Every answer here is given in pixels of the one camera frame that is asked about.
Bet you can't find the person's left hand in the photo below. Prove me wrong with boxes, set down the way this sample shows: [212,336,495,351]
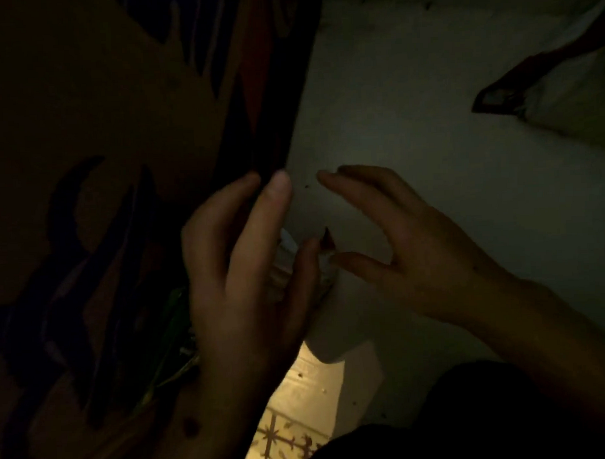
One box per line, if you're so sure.
[179,168,329,392]

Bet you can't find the white wrapper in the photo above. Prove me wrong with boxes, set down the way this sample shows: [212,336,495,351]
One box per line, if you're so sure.
[265,226,341,310]

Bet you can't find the person's dark clothing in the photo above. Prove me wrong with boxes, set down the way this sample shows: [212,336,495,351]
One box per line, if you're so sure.
[297,355,605,459]

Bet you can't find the person's right hand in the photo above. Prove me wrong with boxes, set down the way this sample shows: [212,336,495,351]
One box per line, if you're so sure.
[315,159,522,333]

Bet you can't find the person's left forearm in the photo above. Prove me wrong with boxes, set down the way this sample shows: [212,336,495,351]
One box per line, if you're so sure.
[149,373,291,459]

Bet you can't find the green plastic packet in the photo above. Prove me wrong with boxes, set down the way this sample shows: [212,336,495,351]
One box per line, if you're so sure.
[131,285,203,409]

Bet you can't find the person's right forearm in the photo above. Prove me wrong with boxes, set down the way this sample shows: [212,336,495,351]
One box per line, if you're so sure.
[460,271,605,432]

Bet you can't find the white cloth sheet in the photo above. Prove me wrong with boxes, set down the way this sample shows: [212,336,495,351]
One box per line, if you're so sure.
[275,0,605,436]

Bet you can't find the orange dark patterned fabric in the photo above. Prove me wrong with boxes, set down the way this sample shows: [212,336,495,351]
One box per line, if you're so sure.
[0,0,341,459]

